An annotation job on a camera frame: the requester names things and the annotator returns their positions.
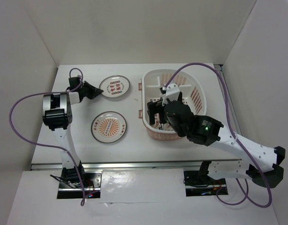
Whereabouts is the orange sunburst white plate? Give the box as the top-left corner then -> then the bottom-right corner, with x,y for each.
91,111 -> 127,144

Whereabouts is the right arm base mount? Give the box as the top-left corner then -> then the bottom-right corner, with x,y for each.
180,161 -> 228,197

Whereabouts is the aluminium side rail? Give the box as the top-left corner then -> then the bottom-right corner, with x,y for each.
214,64 -> 240,132

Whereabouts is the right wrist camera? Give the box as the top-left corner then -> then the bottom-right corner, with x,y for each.
160,83 -> 182,106

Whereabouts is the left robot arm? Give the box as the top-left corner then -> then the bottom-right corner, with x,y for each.
43,76 -> 103,187

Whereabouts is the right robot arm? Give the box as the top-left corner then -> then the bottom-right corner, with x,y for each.
147,100 -> 286,188

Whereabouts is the red character white plate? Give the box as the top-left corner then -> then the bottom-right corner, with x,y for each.
99,75 -> 131,100

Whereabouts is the aluminium front rail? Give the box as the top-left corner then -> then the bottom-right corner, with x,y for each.
30,159 -> 239,171

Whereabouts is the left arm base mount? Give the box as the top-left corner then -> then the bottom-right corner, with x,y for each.
50,172 -> 102,199

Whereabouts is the white pink dish rack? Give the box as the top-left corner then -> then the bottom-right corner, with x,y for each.
139,69 -> 207,141

